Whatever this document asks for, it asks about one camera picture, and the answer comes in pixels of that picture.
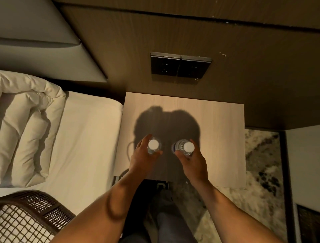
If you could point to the dark woven furniture piece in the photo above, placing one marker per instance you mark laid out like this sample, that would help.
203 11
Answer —
308 222

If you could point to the grey padded headboard panel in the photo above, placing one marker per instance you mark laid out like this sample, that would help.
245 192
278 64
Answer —
30 20
50 62

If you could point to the person's right thumb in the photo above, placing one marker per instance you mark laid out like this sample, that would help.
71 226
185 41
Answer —
180 155

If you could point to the person's right forearm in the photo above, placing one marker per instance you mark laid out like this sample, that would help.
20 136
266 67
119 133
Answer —
232 215

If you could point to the white bed sheet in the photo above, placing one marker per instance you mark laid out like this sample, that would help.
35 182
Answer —
82 140

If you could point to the dark woven rattan chair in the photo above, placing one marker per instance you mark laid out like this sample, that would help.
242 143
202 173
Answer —
32 212

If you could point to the black wall power socket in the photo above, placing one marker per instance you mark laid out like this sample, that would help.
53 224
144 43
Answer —
193 67
165 63

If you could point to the person's grey trousers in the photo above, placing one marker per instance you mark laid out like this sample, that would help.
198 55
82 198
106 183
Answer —
172 227

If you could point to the person's left hand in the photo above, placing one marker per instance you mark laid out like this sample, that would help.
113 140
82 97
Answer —
140 162

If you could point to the person's left thumb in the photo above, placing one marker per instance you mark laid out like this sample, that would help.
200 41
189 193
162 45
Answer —
156 153

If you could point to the person's right hand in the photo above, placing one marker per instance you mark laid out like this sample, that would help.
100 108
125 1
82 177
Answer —
196 167

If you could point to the light wooden bedside table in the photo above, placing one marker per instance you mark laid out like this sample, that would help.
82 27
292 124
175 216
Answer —
220 140

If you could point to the person's left forearm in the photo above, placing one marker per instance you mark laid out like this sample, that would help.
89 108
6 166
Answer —
105 212

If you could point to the white pillow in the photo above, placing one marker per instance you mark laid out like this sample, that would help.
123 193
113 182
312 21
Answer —
22 120

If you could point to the clear white-capped water bottle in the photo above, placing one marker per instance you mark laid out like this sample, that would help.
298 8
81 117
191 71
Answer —
187 147
153 144

